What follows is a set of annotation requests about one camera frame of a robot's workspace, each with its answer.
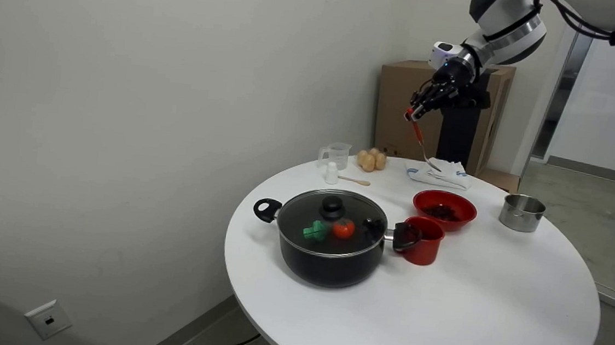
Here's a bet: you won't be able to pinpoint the clear measuring cup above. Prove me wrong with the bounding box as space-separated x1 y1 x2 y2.
317 141 352 172

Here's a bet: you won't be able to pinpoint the dark food pieces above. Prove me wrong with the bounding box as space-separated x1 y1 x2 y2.
423 203 462 223

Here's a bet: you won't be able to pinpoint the black pedestal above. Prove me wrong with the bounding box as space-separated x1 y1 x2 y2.
435 65 498 174

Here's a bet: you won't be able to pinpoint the white cloth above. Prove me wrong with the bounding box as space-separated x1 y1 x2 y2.
404 156 475 192

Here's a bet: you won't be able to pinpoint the orange handled metal spoon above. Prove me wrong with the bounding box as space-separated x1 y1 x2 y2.
400 108 448 173

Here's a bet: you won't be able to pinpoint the wall socket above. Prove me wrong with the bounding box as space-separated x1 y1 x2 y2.
22 297 74 343

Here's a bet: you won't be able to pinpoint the glass pot lid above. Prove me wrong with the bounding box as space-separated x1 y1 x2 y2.
274 185 392 262

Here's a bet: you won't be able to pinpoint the red cup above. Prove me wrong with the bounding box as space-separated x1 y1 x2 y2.
394 214 447 268

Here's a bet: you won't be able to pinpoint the black cooking pot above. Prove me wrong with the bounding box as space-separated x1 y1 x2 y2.
247 183 425 296

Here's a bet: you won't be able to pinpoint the green toy vegetable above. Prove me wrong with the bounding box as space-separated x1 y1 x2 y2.
302 219 329 244

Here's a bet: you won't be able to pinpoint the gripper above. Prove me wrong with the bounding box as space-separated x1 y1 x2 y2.
408 54 480 126

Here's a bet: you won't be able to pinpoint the flat cardboard piece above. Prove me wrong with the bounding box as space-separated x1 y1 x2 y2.
475 167 521 195

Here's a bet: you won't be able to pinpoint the steel cup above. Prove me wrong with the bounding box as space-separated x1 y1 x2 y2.
498 192 548 235

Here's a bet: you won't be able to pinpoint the red bowl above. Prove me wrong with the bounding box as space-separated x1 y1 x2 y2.
411 188 480 235

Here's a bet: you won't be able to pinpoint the cardboard box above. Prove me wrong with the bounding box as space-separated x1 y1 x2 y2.
372 56 517 180

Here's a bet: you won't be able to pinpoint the toy tomato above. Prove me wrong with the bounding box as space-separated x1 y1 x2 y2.
332 218 356 240

